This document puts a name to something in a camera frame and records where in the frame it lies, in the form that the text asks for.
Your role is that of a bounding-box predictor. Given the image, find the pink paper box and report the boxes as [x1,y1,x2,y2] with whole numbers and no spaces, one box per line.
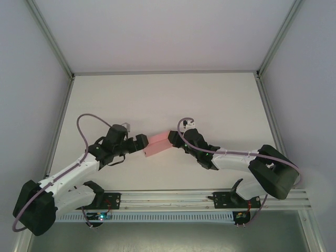
[143,131,173,159]

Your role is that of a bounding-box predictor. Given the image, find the grey metal panel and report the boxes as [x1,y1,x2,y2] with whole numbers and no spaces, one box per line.
[26,209,322,252]

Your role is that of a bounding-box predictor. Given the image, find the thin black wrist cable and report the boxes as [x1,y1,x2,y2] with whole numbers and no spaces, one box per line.
[107,153,127,166]

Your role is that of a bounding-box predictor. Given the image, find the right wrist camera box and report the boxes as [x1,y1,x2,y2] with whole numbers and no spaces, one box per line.
[182,118,197,130]

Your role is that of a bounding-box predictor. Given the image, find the aluminium table side rail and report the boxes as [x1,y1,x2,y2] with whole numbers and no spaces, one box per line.
[256,76,293,188]
[44,77,76,179]

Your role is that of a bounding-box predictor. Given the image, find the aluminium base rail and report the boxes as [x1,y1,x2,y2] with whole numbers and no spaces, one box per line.
[73,187,312,211]

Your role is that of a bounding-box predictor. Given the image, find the white slotted cable duct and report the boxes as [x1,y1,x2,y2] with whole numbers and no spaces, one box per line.
[55,211,235,224]

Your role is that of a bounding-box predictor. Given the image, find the aluminium frame post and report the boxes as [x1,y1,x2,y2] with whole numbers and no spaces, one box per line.
[25,0,76,79]
[256,0,305,79]

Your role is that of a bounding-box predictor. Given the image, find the aluminium lower frame bar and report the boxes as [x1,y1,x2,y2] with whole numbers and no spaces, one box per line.
[299,208,327,252]
[14,230,33,252]

